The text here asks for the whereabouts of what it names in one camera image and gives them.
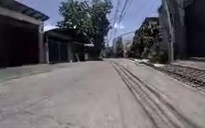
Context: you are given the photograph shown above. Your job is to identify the tall leafy tree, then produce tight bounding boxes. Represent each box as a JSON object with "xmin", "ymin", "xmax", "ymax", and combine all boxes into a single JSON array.
[{"xmin": 56, "ymin": 0, "xmax": 114, "ymax": 61}]

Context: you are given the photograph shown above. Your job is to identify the grey walled building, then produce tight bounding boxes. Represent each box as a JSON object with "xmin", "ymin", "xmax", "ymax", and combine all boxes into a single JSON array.
[{"xmin": 157, "ymin": 0, "xmax": 205, "ymax": 63}]

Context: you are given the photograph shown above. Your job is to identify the low dark-roofed building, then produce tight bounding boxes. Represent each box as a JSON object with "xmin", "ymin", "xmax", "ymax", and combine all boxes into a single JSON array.
[{"xmin": 43, "ymin": 27, "xmax": 95, "ymax": 64}]

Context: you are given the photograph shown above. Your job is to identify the building with dark garage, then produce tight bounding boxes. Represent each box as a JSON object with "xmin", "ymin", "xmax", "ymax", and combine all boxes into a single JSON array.
[{"xmin": 0, "ymin": 0, "xmax": 50, "ymax": 70}]

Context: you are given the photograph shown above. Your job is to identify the distant building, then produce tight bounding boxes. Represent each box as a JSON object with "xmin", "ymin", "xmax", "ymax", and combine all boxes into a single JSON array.
[{"xmin": 111, "ymin": 31, "xmax": 136, "ymax": 58}]

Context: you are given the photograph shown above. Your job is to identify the overhead wires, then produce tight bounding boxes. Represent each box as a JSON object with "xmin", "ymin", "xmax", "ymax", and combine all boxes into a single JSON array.
[{"xmin": 107, "ymin": 0, "xmax": 134, "ymax": 44}]

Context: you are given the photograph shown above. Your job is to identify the bushes beside wall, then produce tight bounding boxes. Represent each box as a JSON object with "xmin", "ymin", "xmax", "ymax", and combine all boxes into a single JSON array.
[{"xmin": 127, "ymin": 21, "xmax": 169, "ymax": 64}]

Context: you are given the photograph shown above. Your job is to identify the grey concrete road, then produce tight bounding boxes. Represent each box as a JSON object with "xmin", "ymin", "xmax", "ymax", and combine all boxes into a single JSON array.
[{"xmin": 0, "ymin": 58, "xmax": 205, "ymax": 128}]

